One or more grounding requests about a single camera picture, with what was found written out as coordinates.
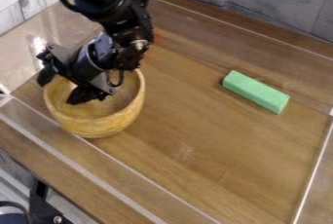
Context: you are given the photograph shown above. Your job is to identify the green rectangular block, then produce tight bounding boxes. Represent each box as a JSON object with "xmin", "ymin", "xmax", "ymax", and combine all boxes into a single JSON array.
[{"xmin": 220, "ymin": 70, "xmax": 290, "ymax": 114}]

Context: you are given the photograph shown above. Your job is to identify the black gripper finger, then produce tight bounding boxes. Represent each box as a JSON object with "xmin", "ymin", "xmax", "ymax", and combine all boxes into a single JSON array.
[
  {"xmin": 66, "ymin": 87, "xmax": 98, "ymax": 105},
  {"xmin": 36, "ymin": 65, "xmax": 57, "ymax": 87}
]

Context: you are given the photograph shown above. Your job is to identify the black table clamp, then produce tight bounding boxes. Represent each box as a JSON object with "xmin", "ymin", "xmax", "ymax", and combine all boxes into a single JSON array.
[{"xmin": 0, "ymin": 179, "xmax": 74, "ymax": 224}]

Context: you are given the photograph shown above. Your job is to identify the wooden bowl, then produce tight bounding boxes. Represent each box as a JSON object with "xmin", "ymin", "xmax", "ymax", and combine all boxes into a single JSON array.
[{"xmin": 42, "ymin": 69, "xmax": 145, "ymax": 138}]

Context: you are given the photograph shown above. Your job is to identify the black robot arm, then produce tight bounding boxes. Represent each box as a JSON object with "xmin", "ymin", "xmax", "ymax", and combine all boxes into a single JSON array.
[{"xmin": 37, "ymin": 0, "xmax": 153, "ymax": 105}]

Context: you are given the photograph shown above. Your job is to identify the clear acrylic tray wall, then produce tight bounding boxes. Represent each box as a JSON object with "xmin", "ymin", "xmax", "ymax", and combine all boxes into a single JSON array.
[{"xmin": 0, "ymin": 0, "xmax": 333, "ymax": 224}]

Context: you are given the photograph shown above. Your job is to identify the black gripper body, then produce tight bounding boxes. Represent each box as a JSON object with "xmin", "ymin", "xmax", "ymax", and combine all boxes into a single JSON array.
[{"xmin": 36, "ymin": 43, "xmax": 116, "ymax": 100}]

